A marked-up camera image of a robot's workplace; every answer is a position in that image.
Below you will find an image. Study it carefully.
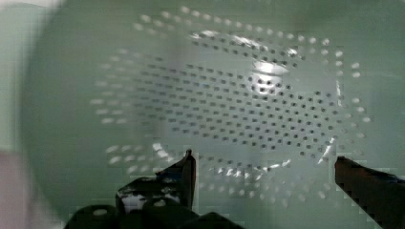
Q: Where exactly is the mint green plastic strainer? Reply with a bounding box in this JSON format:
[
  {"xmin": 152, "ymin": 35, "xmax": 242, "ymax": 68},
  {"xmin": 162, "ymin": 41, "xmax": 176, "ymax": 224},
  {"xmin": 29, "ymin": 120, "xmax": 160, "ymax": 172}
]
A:
[{"xmin": 20, "ymin": 0, "xmax": 404, "ymax": 229}]

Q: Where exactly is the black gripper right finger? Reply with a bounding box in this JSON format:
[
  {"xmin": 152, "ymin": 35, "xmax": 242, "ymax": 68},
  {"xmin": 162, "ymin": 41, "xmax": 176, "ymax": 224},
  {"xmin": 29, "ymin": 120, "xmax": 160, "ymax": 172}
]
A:
[{"xmin": 334, "ymin": 156, "xmax": 405, "ymax": 229}]

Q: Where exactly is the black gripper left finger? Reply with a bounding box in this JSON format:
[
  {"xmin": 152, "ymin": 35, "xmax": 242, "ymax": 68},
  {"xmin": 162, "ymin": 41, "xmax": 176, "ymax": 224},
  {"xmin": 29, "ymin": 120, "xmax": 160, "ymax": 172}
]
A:
[{"xmin": 116, "ymin": 149, "xmax": 197, "ymax": 214}]

